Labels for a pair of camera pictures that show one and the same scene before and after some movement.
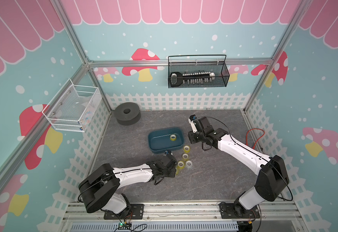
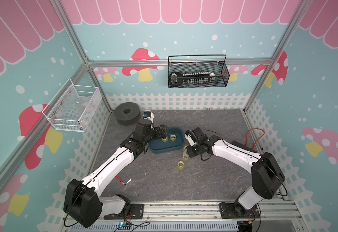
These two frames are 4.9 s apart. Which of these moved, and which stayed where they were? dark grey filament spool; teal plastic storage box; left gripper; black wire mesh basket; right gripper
Moved: left gripper; right gripper
Stayed: teal plastic storage box; dark grey filament spool; black wire mesh basket
